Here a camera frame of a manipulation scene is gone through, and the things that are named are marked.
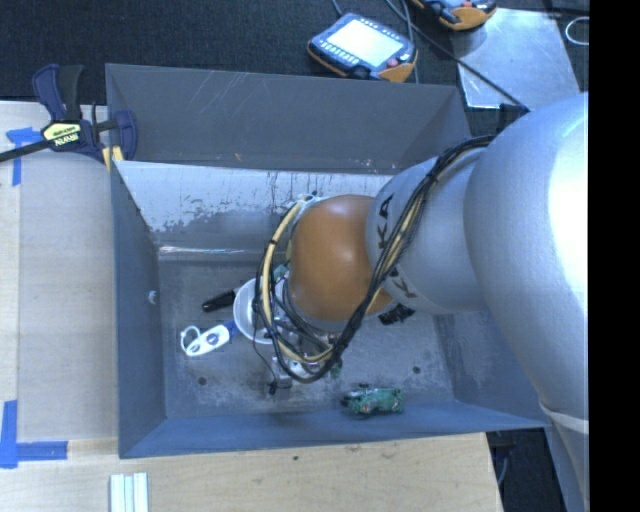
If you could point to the white and blue tool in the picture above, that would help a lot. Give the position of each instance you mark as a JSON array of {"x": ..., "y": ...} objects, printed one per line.
[{"x": 202, "y": 341}]

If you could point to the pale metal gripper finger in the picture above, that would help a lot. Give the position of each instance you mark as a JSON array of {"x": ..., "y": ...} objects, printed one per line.
[{"x": 284, "y": 386}]

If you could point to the black ribbed clip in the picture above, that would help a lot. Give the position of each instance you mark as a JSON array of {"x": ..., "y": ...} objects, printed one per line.
[{"x": 397, "y": 315}]

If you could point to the green packet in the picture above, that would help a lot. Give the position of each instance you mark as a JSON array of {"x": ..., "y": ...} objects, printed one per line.
[{"x": 375, "y": 401}]

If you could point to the pale wood flat board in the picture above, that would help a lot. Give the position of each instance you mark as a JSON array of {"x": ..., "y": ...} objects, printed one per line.
[{"x": 65, "y": 300}]

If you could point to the black cylinder on white bracket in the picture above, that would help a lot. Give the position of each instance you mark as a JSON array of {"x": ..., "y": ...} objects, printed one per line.
[{"x": 245, "y": 310}]

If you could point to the grey metal bin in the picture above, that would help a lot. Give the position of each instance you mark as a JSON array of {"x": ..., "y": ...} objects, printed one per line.
[{"x": 210, "y": 400}]

